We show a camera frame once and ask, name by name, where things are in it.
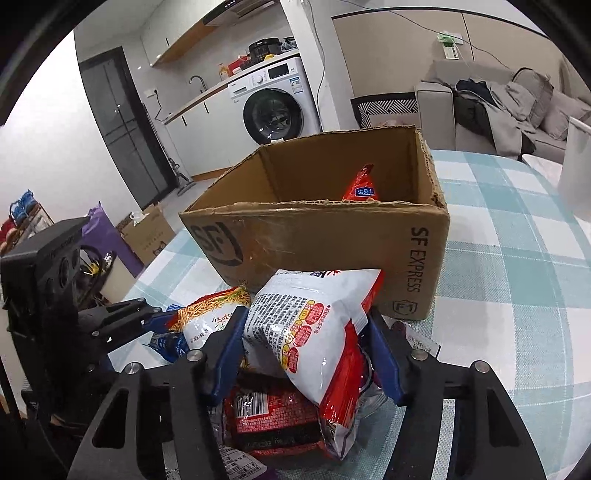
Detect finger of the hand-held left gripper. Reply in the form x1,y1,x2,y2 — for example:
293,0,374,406
88,325,158,358
78,298,180,334

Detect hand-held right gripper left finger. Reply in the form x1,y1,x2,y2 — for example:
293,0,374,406
67,305,250,480

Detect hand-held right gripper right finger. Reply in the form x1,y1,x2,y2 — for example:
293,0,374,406
367,308,548,480

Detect purple silver snack bag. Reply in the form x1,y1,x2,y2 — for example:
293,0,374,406
358,320,440,418

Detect noodle print snack bag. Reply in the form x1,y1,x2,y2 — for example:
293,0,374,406
166,285,252,354

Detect blue snack packet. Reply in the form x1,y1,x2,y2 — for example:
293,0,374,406
150,330,190,363

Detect dark red snack packet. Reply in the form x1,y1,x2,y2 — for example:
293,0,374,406
224,383,333,455

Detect large white red snack bag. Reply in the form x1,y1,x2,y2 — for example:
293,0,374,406
242,268,386,460

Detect white purple snack packet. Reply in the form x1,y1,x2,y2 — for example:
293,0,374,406
215,443,269,480

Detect brown cardboard box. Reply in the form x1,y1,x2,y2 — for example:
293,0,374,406
178,126,451,321

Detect red triangular snack packet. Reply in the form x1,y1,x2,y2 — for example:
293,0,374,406
342,164,382,203

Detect wooden shoe rack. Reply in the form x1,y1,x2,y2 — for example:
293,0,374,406
0,203,56,259

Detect cat print cardboard box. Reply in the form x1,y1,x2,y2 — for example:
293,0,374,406
116,203,178,266

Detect group of shoes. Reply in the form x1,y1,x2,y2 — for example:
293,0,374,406
0,189,47,250

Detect floor mop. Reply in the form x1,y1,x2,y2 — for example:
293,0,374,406
143,104,197,192

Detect dark glass door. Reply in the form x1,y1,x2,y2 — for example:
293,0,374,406
78,46,178,210

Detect white lower kitchen cabinet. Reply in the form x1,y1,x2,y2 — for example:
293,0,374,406
164,90,241,181

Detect white washing machine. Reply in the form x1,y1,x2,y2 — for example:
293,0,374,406
228,55,321,144

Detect grey sofa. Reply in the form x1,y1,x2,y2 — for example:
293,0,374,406
414,60,591,162

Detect black white patterned stool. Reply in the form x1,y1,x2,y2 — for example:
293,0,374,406
351,92,421,129

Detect pile of clothes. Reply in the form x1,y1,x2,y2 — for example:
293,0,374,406
455,78,539,158

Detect white upper kitchen cabinets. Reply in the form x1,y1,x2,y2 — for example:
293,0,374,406
141,0,222,65

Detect black pressure cooker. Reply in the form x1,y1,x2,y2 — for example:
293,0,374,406
248,37,282,62

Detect light grey cushion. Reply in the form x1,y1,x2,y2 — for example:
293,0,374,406
542,90,591,139

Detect dark grey cushion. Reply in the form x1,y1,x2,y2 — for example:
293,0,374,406
512,67,555,127

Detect steel range hood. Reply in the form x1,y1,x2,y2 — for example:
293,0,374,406
203,0,278,26

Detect white green wall charger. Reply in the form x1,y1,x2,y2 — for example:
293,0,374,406
436,30,465,60

